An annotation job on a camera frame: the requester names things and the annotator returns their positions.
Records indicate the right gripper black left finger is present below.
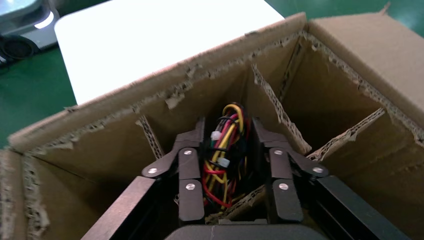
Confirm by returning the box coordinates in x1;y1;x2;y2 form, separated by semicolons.
141;115;207;223

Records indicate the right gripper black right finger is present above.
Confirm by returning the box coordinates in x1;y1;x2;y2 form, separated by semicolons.
251;116;330;225

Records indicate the multicolour wire bundle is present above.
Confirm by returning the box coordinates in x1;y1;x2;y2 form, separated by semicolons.
201;101;253;210

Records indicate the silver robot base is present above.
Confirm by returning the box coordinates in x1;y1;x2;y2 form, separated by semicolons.
0;0;61;69

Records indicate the cardboard box with dividers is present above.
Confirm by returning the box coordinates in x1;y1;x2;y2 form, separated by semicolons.
0;3;424;240

